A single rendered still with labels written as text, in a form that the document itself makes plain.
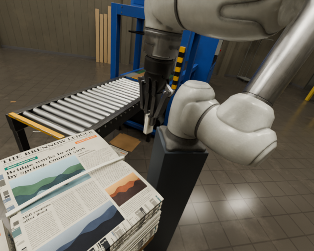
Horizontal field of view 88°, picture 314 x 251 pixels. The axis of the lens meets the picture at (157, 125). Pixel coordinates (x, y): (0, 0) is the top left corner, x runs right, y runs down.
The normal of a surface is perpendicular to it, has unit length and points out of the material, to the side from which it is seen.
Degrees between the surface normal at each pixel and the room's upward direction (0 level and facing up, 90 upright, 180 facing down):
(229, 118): 60
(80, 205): 1
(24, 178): 1
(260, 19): 119
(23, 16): 90
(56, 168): 3
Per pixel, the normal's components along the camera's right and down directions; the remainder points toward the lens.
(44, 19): 0.18, 0.55
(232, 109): -0.65, -0.32
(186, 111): -0.69, 0.12
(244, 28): -0.40, 0.89
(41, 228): 0.17, -0.83
